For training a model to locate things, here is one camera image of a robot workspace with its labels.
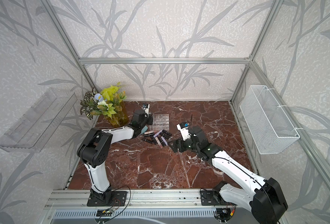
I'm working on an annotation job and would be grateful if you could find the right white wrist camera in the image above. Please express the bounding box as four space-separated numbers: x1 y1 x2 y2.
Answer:
177 122 191 141

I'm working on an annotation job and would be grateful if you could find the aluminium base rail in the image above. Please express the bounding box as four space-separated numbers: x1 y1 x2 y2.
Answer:
44 188 280 209

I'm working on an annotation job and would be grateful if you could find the artificial plant in amber vase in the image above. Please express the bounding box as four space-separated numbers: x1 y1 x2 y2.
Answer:
80 82 129 127

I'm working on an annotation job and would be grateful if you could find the small electronics board with wires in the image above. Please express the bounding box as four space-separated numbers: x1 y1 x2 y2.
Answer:
95 209 114 217

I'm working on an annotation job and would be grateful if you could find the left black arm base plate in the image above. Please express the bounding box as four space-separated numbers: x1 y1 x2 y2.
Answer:
87 189 127 207

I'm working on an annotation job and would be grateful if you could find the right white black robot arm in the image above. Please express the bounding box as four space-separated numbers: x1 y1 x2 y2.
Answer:
168 122 288 224

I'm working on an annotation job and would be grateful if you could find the clear acrylic lipstick organizer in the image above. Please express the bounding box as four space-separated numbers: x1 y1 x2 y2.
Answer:
149 114 170 131

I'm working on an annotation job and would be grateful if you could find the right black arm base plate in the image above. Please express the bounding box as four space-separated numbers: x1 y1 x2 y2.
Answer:
200 181 227 206

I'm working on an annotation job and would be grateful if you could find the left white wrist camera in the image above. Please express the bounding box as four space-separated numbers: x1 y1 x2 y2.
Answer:
142 103 150 117

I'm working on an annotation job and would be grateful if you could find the lavender lip balm tube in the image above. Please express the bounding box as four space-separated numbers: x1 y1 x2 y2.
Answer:
161 136 168 146

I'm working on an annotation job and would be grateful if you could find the aluminium frame crossbar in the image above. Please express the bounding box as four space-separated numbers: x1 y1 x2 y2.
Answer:
79 58 250 64

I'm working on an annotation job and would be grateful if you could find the white wire mesh basket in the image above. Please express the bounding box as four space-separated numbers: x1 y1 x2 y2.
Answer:
240 85 300 155

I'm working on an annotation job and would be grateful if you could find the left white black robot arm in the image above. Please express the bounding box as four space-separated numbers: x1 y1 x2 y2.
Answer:
77 104 153 201

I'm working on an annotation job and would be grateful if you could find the clear acrylic wall shelf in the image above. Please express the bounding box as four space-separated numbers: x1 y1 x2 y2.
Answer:
0 88 78 153

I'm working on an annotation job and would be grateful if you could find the black lipstick silver band right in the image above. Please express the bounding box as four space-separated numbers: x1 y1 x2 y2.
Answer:
162 130 172 136

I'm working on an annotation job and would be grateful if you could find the black lipstick gold band right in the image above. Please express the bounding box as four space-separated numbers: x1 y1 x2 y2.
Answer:
159 132 171 140

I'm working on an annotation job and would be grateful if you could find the teal plastic dustpan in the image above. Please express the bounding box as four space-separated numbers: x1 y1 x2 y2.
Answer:
140 126 148 134

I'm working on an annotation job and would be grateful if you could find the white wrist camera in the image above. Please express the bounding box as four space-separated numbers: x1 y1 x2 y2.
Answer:
177 122 191 141
142 103 150 117

